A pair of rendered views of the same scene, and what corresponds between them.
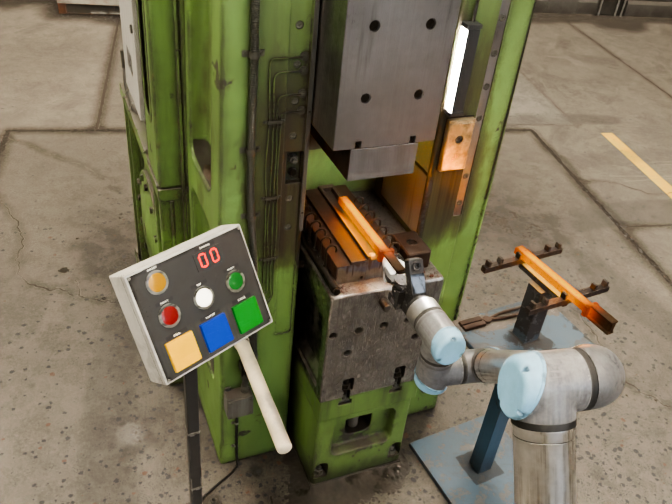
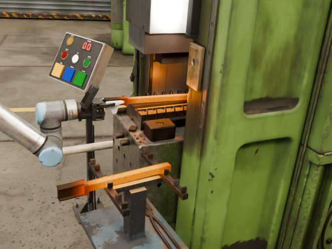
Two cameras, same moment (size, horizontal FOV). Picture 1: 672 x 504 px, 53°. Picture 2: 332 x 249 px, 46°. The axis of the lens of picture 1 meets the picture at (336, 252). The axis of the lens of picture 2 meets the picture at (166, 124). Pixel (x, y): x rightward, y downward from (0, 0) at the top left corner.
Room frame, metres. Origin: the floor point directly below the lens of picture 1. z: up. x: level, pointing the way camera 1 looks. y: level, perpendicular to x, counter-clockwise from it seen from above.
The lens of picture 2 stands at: (1.79, -1.79, 1.68)
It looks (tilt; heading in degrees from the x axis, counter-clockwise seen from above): 24 degrees down; 90
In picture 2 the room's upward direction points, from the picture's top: 4 degrees clockwise
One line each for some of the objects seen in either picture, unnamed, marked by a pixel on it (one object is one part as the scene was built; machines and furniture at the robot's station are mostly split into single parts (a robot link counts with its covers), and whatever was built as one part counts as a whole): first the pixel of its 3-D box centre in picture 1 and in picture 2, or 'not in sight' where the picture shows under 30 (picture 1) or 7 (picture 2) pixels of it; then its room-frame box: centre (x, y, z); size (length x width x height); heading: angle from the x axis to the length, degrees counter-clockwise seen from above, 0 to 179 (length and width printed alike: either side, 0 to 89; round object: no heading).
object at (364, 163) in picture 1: (352, 127); (179, 36); (1.82, -0.01, 1.32); 0.42 x 0.20 x 0.10; 26
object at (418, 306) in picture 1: (425, 313); (71, 109); (1.38, -0.25, 1.02); 0.10 x 0.05 x 0.09; 116
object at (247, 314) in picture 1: (246, 314); (80, 79); (1.31, 0.21, 1.01); 0.07 x 0.05 x 0.07; 141
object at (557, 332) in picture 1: (524, 337); (133, 236); (1.70, -0.65, 0.70); 0.40 x 0.30 x 0.02; 121
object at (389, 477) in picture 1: (341, 475); not in sight; (1.59, -0.12, 0.01); 0.58 x 0.39 x 0.01; 116
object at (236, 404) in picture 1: (238, 401); not in sight; (1.58, 0.28, 0.36); 0.09 x 0.07 x 0.12; 116
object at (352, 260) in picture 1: (340, 229); (173, 109); (1.82, -0.01, 0.96); 0.42 x 0.20 x 0.09; 26
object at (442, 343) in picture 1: (440, 336); (51, 112); (1.30, -0.29, 1.02); 0.12 x 0.09 x 0.10; 26
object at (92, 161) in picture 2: (515, 281); (122, 158); (1.64, -0.55, 0.97); 0.23 x 0.06 x 0.02; 31
